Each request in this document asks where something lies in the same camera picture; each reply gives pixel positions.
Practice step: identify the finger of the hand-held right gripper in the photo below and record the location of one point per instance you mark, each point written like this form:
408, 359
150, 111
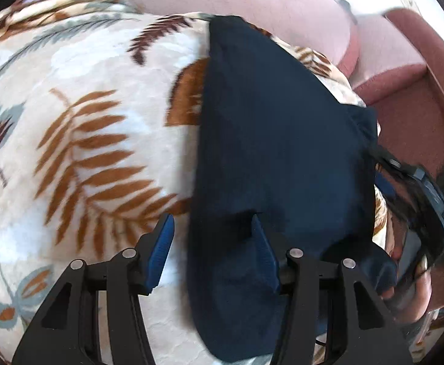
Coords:
393, 202
395, 163

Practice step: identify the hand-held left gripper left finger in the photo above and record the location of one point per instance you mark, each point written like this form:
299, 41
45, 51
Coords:
161, 251

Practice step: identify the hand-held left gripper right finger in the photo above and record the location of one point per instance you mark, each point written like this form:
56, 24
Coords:
265, 259

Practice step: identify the navy zip jacket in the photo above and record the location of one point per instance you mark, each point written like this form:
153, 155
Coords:
282, 140

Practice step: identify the person's right hand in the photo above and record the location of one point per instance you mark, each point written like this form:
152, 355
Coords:
416, 292

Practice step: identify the leaf print fleece blanket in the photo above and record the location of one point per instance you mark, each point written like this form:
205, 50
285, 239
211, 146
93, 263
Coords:
92, 76

